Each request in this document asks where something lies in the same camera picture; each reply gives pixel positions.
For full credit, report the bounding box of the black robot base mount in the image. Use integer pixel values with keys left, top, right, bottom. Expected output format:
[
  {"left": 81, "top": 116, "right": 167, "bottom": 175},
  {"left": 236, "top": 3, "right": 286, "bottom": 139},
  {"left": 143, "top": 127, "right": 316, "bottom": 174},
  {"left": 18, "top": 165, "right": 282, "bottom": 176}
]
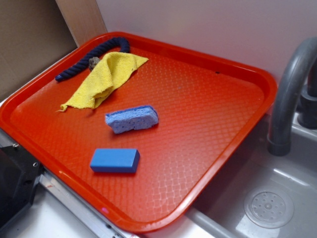
[{"left": 0, "top": 143, "right": 43, "bottom": 231}]

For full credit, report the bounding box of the blue rectangular block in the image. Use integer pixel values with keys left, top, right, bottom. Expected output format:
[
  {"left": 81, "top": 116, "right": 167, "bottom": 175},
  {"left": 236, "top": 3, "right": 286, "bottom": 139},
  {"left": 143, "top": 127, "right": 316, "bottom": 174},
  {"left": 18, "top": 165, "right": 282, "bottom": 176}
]
[{"left": 90, "top": 149, "right": 140, "bottom": 173}]

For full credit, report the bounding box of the grey curved faucet spout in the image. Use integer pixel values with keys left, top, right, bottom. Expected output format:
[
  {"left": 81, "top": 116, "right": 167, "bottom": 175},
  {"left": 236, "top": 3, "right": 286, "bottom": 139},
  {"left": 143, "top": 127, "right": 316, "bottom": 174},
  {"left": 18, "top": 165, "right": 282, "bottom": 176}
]
[{"left": 267, "top": 37, "right": 317, "bottom": 156}]

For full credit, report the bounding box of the small grey stone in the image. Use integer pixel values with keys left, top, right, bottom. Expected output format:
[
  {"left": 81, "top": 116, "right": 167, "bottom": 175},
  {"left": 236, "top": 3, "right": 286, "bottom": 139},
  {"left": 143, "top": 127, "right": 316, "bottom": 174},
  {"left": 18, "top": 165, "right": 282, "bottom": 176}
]
[{"left": 89, "top": 57, "right": 101, "bottom": 71}]

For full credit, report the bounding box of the navy twisted rope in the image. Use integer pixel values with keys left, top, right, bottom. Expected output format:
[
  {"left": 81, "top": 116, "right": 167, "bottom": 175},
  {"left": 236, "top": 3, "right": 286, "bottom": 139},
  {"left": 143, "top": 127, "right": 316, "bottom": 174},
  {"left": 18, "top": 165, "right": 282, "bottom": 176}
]
[{"left": 54, "top": 37, "right": 131, "bottom": 82}]

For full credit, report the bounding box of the light wooden board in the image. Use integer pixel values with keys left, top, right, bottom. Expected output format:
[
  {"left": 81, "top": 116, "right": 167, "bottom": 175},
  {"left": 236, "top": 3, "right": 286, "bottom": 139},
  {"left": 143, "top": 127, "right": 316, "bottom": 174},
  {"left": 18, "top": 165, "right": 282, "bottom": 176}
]
[{"left": 55, "top": 0, "right": 107, "bottom": 47}]

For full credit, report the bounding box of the grey plastic sink basin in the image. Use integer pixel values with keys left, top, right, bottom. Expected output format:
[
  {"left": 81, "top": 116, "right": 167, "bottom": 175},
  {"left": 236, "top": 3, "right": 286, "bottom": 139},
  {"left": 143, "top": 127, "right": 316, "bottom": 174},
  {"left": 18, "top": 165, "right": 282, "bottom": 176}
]
[{"left": 187, "top": 117, "right": 317, "bottom": 238}]

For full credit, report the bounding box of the yellow terry cloth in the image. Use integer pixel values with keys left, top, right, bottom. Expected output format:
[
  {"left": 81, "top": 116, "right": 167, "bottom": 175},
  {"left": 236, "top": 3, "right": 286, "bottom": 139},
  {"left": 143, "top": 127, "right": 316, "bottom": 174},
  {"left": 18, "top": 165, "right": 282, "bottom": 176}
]
[{"left": 60, "top": 52, "right": 149, "bottom": 112}]

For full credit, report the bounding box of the round sink drain strainer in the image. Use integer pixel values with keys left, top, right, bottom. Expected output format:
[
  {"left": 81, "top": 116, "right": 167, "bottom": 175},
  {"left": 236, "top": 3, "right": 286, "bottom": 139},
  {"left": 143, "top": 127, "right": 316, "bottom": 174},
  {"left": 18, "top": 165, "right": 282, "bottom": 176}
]
[{"left": 244, "top": 186, "right": 294, "bottom": 229}]

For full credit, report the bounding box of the blue cellulose sponge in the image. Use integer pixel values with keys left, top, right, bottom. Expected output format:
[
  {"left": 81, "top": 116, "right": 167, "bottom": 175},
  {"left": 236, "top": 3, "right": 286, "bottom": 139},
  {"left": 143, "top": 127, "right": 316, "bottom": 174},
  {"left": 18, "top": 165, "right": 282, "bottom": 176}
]
[{"left": 105, "top": 105, "right": 159, "bottom": 134}]

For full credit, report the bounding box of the red plastic tray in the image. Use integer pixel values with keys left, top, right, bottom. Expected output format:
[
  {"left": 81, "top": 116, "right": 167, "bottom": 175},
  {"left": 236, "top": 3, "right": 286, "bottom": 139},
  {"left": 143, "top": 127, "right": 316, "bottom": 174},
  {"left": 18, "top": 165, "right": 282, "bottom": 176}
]
[{"left": 0, "top": 32, "right": 277, "bottom": 234}]

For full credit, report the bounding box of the brown cardboard panel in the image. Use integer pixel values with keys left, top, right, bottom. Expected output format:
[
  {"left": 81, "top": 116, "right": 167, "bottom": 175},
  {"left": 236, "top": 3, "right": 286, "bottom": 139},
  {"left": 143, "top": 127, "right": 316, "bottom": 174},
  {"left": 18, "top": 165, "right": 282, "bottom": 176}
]
[{"left": 0, "top": 0, "right": 77, "bottom": 100}]

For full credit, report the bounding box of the dark grey faucet handle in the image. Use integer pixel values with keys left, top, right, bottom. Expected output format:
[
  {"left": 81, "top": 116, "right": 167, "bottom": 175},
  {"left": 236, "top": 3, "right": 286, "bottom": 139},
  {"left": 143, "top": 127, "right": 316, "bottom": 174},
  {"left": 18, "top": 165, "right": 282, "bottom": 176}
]
[{"left": 298, "top": 61, "right": 317, "bottom": 129}]

